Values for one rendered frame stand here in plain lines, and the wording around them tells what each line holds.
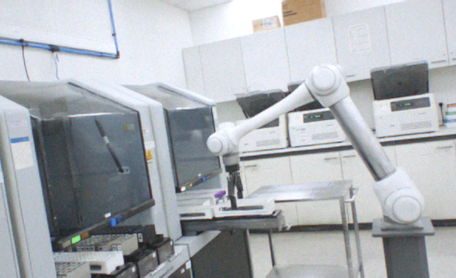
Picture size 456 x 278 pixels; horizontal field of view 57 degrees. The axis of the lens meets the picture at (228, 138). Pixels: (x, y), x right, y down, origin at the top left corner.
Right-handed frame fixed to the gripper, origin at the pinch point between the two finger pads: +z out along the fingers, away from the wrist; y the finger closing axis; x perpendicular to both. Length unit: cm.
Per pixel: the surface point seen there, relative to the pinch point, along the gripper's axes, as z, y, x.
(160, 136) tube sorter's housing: -39, -15, 30
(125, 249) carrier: 3, -59, 28
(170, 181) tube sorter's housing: -15.8, -12.0, 29.8
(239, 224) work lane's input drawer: 9.2, -6.7, -2.2
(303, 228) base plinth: 84, 234, 19
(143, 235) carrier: 1, -45, 28
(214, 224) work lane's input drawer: 8.7, -6.7, 11.5
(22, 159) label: -40, -100, 30
